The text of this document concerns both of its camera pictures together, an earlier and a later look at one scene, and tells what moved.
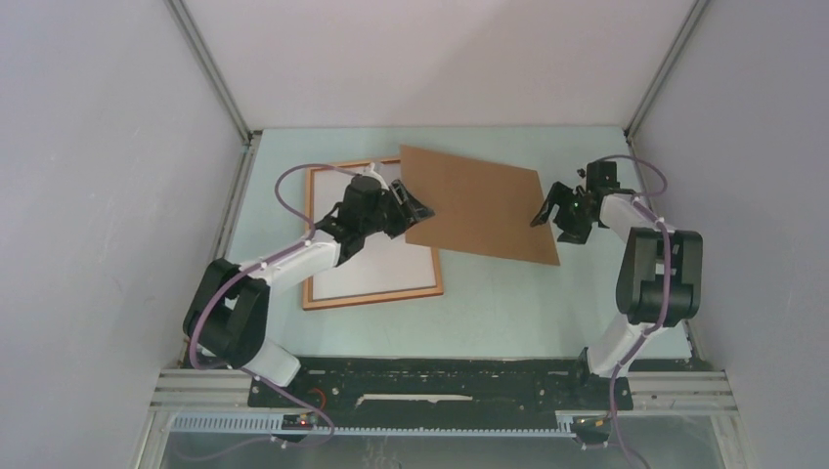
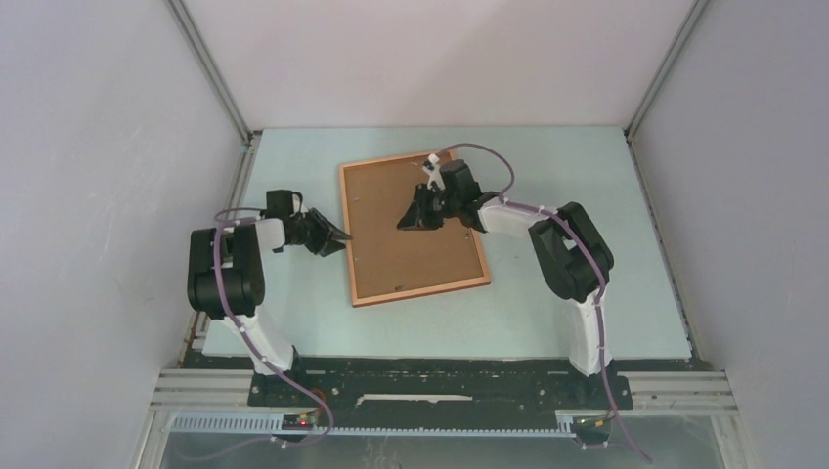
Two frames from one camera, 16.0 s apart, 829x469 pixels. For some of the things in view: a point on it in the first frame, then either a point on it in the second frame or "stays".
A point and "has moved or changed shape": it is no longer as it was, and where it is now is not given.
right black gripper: (573, 234) to (419, 207)
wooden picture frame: (387, 270) to (408, 293)
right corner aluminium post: (664, 70) stays
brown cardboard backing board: (480, 207) has moved or changed shape
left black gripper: (413, 211) to (327, 233)
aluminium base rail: (703, 393) stays
